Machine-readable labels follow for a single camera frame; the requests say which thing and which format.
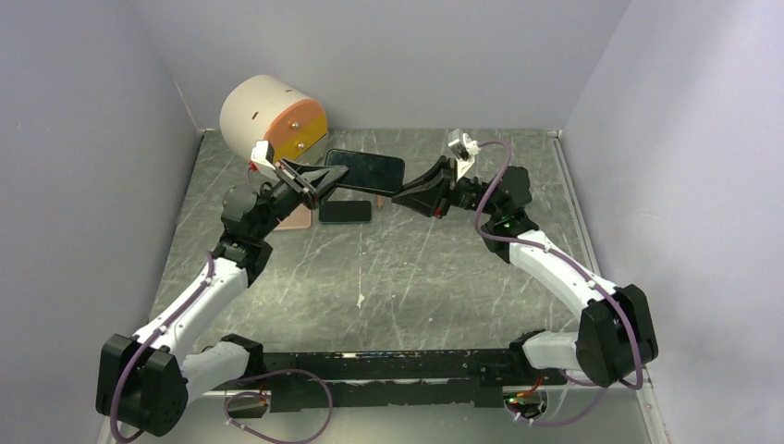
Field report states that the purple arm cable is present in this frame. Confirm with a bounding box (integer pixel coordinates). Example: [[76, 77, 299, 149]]
[[108, 165, 335, 444], [474, 139, 645, 429]]

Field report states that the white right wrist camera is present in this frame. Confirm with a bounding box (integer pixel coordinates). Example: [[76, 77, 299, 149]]
[[447, 129, 482, 181]]

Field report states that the white round drawer cabinet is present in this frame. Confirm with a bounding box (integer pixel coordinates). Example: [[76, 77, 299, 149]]
[[219, 75, 328, 165]]

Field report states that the black screen white phone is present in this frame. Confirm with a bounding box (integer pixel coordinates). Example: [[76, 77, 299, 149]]
[[318, 201, 373, 224]]

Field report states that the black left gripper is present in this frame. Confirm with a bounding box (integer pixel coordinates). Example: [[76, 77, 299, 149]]
[[253, 157, 349, 241]]

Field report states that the pink phone case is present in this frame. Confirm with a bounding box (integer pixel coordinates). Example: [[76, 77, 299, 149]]
[[275, 205, 312, 231]]

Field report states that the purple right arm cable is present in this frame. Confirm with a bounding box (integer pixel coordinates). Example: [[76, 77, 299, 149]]
[[474, 139, 645, 429]]

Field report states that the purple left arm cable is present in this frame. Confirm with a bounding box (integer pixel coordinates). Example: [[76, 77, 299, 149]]
[[108, 165, 335, 444]]

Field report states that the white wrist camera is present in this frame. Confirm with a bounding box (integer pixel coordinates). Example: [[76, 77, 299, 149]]
[[447, 129, 482, 181], [250, 140, 278, 182]]

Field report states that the aluminium frame rail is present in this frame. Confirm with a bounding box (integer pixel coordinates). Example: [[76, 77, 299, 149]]
[[97, 346, 668, 444]]

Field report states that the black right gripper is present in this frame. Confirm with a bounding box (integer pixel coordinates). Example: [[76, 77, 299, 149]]
[[391, 157, 500, 220]]

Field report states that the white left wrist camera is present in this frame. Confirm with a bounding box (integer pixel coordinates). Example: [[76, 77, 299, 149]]
[[250, 140, 278, 182]]

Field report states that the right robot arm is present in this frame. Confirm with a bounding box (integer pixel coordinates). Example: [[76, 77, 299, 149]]
[[392, 157, 658, 389]]

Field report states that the black base crossbar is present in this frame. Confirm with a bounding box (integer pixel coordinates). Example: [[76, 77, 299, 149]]
[[263, 349, 566, 413]]

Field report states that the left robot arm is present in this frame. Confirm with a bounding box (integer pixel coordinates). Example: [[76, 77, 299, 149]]
[[96, 160, 349, 443]]

